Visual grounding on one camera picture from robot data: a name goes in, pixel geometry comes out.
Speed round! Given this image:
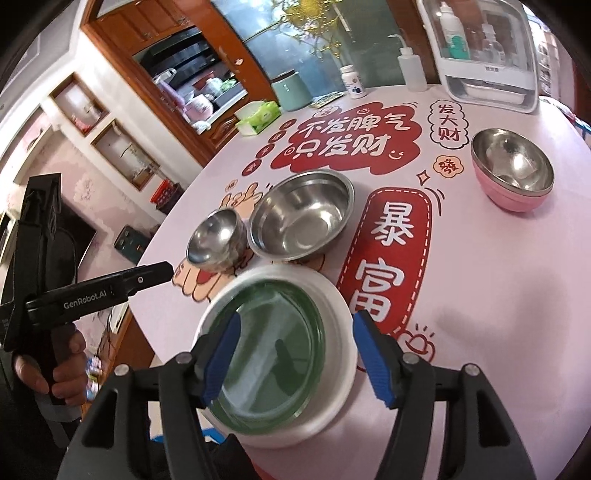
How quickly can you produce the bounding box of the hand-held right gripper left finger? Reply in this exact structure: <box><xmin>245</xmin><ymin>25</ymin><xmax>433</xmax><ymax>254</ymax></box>
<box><xmin>55</xmin><ymin>315</ymin><xmax>243</xmax><ymax>480</ymax></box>

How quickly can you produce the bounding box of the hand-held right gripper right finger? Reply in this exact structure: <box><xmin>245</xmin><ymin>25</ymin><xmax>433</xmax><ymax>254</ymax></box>
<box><xmin>352</xmin><ymin>310</ymin><xmax>539</xmax><ymax>480</ymax></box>

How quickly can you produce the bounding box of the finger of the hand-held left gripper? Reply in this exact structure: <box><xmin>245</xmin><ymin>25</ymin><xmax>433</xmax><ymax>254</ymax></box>
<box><xmin>115</xmin><ymin>261</ymin><xmax>174</xmax><ymax>301</ymax></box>

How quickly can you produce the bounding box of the green plate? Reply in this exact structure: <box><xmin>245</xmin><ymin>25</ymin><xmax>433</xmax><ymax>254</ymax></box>
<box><xmin>202</xmin><ymin>281</ymin><xmax>343</xmax><ymax>435</ymax></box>

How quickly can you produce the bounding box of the small steel bowl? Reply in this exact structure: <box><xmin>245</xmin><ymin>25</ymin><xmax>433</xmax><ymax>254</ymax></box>
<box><xmin>186</xmin><ymin>209</ymin><xmax>247</xmax><ymax>272</ymax></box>

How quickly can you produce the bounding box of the large white plate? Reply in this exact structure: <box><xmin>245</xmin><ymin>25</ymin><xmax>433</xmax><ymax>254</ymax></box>
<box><xmin>193</xmin><ymin>264</ymin><xmax>360</xmax><ymax>450</ymax></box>

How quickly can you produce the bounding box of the large wide-rim steel bowl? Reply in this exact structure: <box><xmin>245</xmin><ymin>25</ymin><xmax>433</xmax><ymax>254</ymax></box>
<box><xmin>248</xmin><ymin>170</ymin><xmax>355</xmax><ymax>264</ymax></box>

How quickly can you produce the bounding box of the pink bowl with steel liner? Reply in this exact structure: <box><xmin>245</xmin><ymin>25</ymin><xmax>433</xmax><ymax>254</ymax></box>
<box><xmin>471</xmin><ymin>128</ymin><xmax>555</xmax><ymax>212</ymax></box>

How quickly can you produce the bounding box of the person's left hand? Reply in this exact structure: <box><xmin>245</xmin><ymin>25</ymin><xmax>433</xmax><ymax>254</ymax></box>
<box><xmin>14</xmin><ymin>328</ymin><xmax>88</xmax><ymax>398</ymax></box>

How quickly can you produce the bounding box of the dark green box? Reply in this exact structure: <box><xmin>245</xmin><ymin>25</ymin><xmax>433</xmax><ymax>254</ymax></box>
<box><xmin>115</xmin><ymin>225</ymin><xmax>153</xmax><ymax>265</ymax></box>

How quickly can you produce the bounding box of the red crate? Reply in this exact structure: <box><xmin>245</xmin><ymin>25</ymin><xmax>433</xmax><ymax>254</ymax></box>
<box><xmin>150</xmin><ymin>181</ymin><xmax>184</xmax><ymax>214</ymax></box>

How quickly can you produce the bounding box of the pink printed tablecloth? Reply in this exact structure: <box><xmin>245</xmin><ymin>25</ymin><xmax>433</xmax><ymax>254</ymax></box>
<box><xmin>131</xmin><ymin>83</ymin><xmax>591</xmax><ymax>480</ymax></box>

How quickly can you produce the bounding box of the pink electric cooker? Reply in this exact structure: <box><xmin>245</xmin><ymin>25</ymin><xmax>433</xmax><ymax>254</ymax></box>
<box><xmin>185</xmin><ymin>95</ymin><xmax>215</xmax><ymax>123</ymax></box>

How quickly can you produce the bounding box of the green white tissue pack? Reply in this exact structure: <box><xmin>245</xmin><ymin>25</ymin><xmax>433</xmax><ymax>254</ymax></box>
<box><xmin>235</xmin><ymin>102</ymin><xmax>281</xmax><ymax>136</ymax></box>

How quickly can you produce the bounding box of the mint green canister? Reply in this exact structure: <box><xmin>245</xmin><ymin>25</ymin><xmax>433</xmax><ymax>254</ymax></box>
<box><xmin>271</xmin><ymin>69</ymin><xmax>314</xmax><ymax>112</ymax></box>

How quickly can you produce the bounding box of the wooden kitchen cabinet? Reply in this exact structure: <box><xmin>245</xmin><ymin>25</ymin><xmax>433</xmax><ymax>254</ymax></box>
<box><xmin>81</xmin><ymin>0</ymin><xmax>278</xmax><ymax>167</ymax></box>

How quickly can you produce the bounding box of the foil blister pack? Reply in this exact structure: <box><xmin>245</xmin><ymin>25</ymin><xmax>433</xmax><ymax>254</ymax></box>
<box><xmin>308</xmin><ymin>91</ymin><xmax>346</xmax><ymax>109</ymax></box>

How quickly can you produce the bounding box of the white pill bottle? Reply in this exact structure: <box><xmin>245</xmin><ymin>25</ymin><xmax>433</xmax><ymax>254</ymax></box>
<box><xmin>340</xmin><ymin>65</ymin><xmax>367</xmax><ymax>100</ymax></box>

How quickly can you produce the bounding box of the white countertop appliance box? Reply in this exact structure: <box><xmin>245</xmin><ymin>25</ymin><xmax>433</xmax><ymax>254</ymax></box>
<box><xmin>416</xmin><ymin>0</ymin><xmax>541</xmax><ymax>114</ymax></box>

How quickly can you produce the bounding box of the clear squeeze bottle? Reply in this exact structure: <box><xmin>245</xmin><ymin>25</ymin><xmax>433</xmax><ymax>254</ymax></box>
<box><xmin>388</xmin><ymin>30</ymin><xmax>429</xmax><ymax>92</ymax></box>

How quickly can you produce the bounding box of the gold chandelier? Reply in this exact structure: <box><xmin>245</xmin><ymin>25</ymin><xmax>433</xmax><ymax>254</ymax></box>
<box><xmin>295</xmin><ymin>0</ymin><xmax>356</xmax><ymax>56</ymax></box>

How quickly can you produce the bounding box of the white bottle with teal label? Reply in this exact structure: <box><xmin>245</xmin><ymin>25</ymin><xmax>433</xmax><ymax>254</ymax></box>
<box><xmin>438</xmin><ymin>1</ymin><xmax>472</xmax><ymax>61</ymax></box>

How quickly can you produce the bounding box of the recessed wall shelf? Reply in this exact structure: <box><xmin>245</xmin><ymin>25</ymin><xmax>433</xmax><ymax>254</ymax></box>
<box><xmin>91</xmin><ymin>119</ymin><xmax>162</xmax><ymax>191</ymax></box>
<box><xmin>50</xmin><ymin>76</ymin><xmax>112</xmax><ymax>137</ymax></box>

